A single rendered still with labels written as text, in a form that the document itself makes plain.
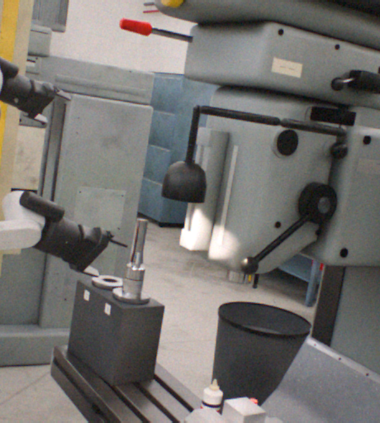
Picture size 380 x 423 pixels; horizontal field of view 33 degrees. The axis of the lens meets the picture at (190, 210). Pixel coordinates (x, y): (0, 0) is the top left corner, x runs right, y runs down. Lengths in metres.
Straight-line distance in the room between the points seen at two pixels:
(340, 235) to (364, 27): 0.36
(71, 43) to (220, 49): 9.56
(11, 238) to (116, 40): 9.65
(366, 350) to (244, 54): 0.74
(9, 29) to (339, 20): 1.85
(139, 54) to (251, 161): 10.04
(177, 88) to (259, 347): 5.75
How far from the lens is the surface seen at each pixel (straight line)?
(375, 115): 1.21
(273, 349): 3.13
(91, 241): 1.47
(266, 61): 1.03
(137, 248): 1.52
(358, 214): 1.21
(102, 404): 1.49
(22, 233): 1.37
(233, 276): 1.20
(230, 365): 3.21
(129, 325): 1.51
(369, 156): 1.20
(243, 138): 1.09
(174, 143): 8.42
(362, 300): 1.51
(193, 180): 1.02
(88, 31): 10.76
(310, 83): 1.09
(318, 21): 1.08
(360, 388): 1.50
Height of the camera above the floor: 1.58
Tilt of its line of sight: 9 degrees down
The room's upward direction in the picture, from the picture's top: 9 degrees clockwise
